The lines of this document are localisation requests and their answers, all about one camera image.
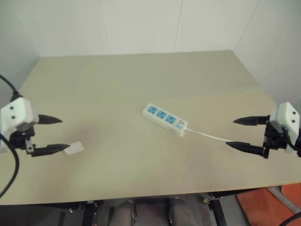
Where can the black table frame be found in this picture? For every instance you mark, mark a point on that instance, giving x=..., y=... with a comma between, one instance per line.
x=218, y=208

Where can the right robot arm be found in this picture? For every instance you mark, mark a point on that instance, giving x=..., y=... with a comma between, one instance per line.
x=298, y=141

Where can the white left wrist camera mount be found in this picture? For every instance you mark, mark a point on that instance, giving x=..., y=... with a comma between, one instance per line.
x=16, y=113

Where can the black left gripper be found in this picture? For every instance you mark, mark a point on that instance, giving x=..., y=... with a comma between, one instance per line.
x=21, y=139

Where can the white plug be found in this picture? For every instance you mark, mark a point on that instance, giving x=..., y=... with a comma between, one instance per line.
x=74, y=148

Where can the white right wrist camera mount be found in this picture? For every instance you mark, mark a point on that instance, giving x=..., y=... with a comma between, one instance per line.
x=285, y=115

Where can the orange floor mat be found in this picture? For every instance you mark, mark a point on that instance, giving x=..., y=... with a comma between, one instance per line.
x=263, y=202

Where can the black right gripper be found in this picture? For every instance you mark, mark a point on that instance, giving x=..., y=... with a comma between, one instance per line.
x=274, y=140

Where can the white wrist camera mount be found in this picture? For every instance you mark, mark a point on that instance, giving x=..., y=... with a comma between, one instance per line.
x=16, y=113
x=285, y=115

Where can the white power strip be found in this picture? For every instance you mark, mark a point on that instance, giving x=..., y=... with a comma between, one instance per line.
x=164, y=117

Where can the dark rounded shape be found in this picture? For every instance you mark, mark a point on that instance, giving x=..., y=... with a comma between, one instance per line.
x=125, y=213

